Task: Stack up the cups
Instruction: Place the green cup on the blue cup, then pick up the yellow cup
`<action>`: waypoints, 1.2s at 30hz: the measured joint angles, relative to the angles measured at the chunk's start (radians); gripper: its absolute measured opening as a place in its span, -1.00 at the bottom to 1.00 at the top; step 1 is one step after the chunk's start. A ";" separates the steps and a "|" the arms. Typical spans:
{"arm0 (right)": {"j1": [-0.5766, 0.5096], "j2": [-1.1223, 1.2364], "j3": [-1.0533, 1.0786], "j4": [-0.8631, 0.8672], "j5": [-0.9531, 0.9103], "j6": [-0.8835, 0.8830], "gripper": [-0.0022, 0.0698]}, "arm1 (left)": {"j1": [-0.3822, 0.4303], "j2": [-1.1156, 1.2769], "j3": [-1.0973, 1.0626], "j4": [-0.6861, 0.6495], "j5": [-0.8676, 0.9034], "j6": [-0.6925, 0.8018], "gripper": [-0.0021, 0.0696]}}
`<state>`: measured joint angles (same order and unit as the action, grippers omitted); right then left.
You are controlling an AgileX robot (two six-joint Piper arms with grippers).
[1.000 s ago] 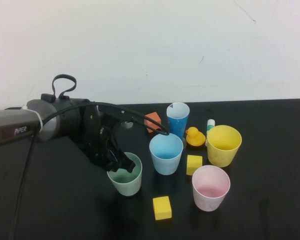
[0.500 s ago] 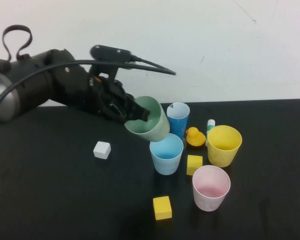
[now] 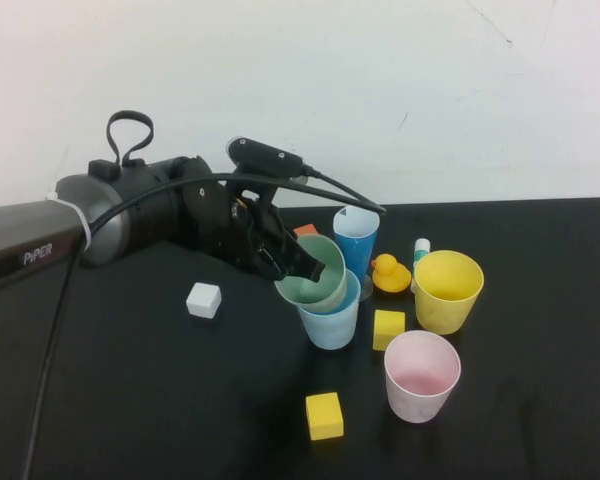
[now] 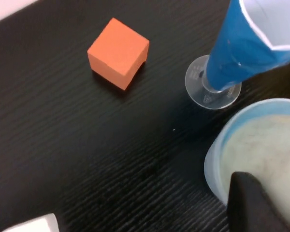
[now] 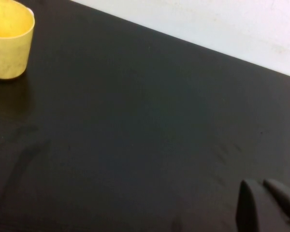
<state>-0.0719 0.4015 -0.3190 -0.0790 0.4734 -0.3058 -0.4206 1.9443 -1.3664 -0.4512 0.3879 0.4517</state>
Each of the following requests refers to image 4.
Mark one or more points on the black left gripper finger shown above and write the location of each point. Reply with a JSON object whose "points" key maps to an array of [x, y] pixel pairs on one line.
{"points": [[249, 207]]}

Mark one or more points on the light blue plastic cup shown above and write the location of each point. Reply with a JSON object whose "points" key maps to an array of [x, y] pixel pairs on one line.
{"points": [[213, 169]]}

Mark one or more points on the blue conical stemmed cup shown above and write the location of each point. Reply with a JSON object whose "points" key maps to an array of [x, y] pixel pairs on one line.
{"points": [[234, 48]]}

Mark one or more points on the orange foam block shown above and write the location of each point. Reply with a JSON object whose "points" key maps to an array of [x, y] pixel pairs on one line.
{"points": [[116, 53]]}

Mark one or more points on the white foam cube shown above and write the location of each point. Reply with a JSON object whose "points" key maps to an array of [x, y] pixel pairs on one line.
{"points": [[33, 223]]}

